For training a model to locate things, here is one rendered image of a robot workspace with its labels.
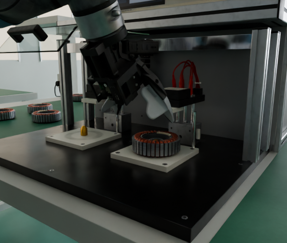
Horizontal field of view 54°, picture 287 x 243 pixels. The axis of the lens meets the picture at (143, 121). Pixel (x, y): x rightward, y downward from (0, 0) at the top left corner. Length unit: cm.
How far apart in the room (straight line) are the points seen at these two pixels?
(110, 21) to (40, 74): 571
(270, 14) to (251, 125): 23
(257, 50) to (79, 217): 47
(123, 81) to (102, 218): 22
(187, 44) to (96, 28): 30
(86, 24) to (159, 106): 19
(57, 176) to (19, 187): 8
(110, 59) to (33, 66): 560
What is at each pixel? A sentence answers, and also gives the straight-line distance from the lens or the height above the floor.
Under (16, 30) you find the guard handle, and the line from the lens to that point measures 72.
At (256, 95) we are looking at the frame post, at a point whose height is 92.
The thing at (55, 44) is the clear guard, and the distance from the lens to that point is 63.
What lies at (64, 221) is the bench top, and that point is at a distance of 52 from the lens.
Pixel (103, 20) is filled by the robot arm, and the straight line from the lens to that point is 46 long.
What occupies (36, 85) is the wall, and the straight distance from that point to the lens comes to 611.
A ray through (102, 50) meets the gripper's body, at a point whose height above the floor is 100.
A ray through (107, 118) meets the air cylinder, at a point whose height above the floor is 81.
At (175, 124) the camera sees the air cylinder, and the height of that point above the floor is 82.
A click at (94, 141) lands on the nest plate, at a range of 74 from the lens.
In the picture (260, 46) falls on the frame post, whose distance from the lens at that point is 63.
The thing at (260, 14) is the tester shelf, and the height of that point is 108.
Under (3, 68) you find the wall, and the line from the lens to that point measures 575.
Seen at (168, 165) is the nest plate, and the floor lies 78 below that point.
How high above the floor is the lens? 99
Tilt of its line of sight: 12 degrees down
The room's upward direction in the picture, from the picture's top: straight up
